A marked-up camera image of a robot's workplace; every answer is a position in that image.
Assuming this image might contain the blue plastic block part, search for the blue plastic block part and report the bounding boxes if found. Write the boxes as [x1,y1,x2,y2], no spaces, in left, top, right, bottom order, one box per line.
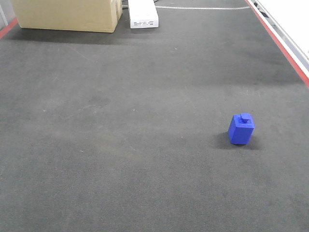
[228,113,255,145]

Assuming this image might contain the white long carton box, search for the white long carton box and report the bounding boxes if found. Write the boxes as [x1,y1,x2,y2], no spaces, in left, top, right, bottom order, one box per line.
[128,0,159,29]

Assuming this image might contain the large cardboard box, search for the large cardboard box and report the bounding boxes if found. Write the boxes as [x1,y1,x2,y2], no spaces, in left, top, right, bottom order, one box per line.
[11,0,122,33]

